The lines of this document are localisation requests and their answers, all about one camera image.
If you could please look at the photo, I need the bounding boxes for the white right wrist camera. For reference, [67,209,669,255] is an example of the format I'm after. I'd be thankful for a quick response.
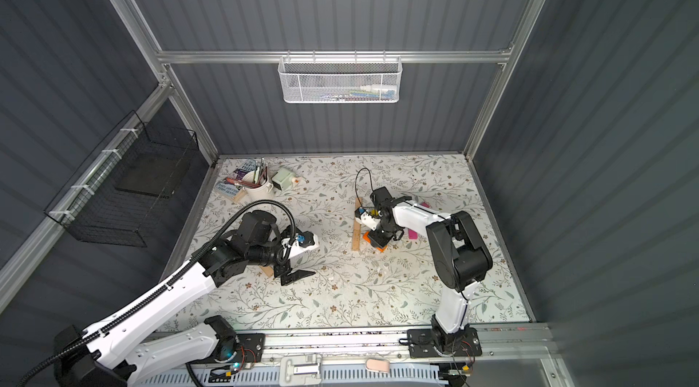
[354,207,380,230]

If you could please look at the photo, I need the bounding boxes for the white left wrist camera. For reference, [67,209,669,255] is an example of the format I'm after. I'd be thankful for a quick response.
[287,232,319,261]

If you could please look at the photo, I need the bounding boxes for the white pen cup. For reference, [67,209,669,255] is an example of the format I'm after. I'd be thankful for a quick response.
[242,172,274,202]

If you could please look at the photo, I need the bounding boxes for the pink eraser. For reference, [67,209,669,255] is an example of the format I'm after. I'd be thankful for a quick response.
[365,358,391,374]

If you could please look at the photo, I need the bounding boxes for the pale green small box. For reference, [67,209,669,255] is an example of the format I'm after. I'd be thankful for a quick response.
[271,168,300,191]

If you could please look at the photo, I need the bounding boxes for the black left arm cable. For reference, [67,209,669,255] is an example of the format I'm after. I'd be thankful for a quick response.
[15,200,297,387]

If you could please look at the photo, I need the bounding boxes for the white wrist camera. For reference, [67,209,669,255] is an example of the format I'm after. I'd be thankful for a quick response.
[354,207,380,230]
[287,232,319,261]

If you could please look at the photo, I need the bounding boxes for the blue book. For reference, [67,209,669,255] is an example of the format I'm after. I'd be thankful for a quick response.
[214,159,258,199]

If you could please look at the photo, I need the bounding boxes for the white wire mesh basket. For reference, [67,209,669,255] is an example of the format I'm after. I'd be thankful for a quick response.
[278,58,403,104]

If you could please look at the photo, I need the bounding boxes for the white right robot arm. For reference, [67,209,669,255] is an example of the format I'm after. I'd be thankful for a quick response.
[355,188,493,363]

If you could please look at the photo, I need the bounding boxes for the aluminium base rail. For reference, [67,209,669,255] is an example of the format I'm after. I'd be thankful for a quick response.
[108,323,547,387]

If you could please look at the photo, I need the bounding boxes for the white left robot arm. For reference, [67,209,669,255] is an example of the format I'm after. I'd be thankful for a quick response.
[53,210,320,386]

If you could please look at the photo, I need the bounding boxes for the black wire mesh basket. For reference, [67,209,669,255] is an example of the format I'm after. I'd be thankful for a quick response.
[45,115,200,248]

